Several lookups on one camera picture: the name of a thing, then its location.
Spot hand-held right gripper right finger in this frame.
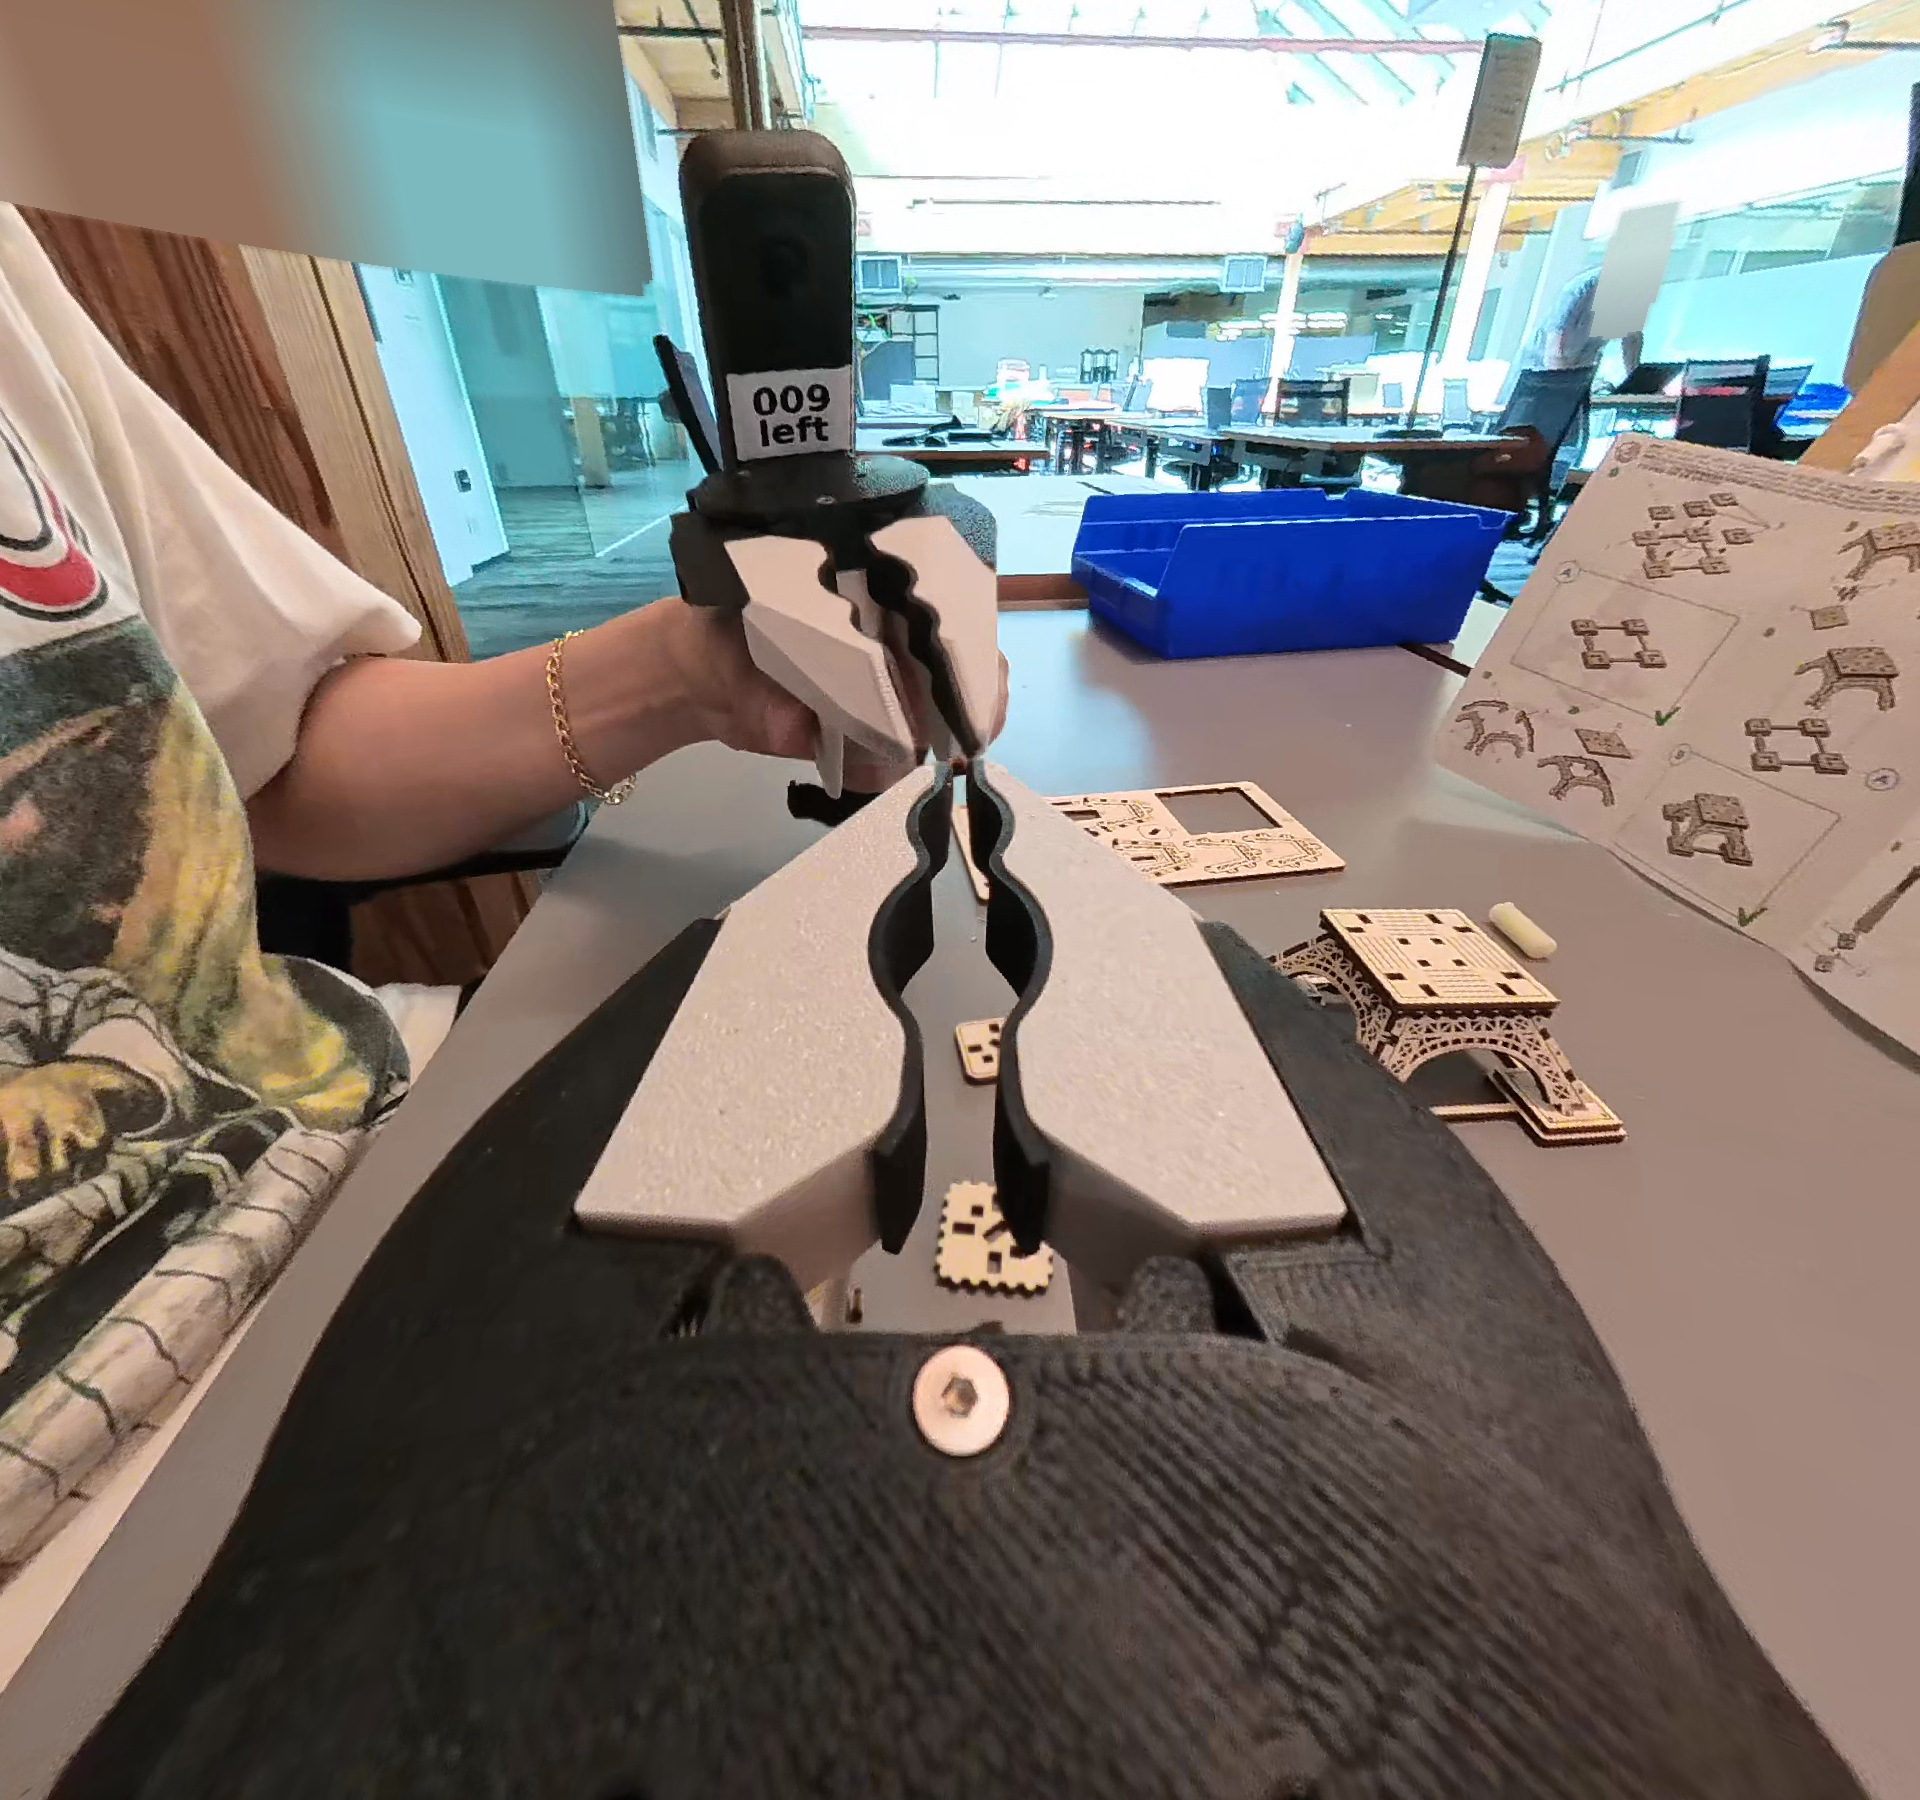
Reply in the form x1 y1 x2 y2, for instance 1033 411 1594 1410
966 760 1351 1295

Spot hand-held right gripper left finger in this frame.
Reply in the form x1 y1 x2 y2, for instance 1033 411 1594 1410
571 765 954 1295

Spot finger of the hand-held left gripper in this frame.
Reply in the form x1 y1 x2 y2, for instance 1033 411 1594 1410
725 535 923 768
841 513 1009 763

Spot wooden parts sheet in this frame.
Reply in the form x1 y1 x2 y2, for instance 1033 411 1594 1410
951 779 1346 902

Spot person's left forearm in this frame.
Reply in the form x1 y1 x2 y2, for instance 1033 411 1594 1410
246 599 675 879

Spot person's left hand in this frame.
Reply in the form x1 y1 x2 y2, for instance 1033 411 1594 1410
658 599 822 763

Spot wood-edged side table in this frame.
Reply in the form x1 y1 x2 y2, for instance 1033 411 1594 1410
980 470 1097 577

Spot black office chair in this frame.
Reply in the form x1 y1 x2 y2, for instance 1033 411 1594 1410
1489 365 1594 548
653 334 725 474

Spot background office desks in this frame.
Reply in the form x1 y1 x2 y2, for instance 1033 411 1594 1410
854 376 1548 496

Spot wooden tower base model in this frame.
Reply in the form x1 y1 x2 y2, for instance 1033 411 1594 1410
1273 905 1625 1150

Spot blue plastic bin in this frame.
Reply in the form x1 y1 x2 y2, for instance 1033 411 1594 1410
1069 484 1513 660

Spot person's printed shirt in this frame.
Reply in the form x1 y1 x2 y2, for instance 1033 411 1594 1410
0 203 428 1575

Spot diagram instruction sheet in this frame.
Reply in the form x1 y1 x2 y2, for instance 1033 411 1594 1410
1431 434 1920 1058

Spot white sign on pole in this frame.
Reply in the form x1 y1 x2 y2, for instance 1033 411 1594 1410
1407 30 1548 399

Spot gold chain bracelet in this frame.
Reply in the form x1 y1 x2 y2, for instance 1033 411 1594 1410
543 629 637 808

